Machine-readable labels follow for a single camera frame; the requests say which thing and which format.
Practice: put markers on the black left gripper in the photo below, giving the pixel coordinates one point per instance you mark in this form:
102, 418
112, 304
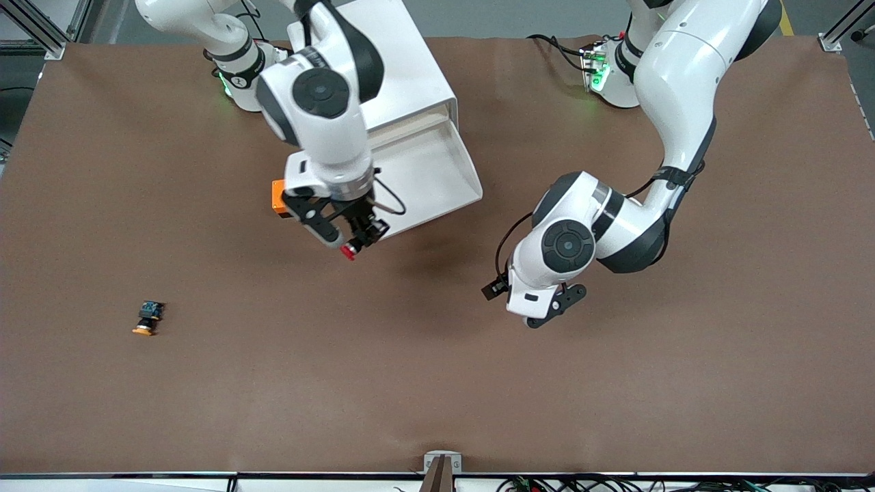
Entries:
490, 290

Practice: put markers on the red push button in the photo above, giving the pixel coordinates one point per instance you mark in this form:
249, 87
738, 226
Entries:
349, 253

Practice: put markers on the white drawer cabinet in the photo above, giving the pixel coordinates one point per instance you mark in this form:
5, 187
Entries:
417, 68

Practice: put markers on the aluminium frame profile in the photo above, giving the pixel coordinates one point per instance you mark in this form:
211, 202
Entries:
830, 42
51, 42

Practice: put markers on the orange box with hole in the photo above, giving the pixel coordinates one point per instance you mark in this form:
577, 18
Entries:
277, 195

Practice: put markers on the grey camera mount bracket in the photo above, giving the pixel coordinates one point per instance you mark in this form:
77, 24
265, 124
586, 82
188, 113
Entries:
442, 465

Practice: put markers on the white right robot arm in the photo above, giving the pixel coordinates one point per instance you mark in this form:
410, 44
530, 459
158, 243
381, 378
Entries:
321, 116

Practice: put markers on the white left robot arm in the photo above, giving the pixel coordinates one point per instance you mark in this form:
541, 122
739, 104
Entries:
683, 82

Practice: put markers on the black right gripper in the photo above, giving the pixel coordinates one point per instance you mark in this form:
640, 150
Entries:
358, 222

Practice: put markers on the white plastic drawer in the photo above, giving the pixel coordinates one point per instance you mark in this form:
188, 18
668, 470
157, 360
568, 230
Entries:
437, 178

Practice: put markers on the yellow push button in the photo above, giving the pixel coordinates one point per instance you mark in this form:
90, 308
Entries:
147, 316

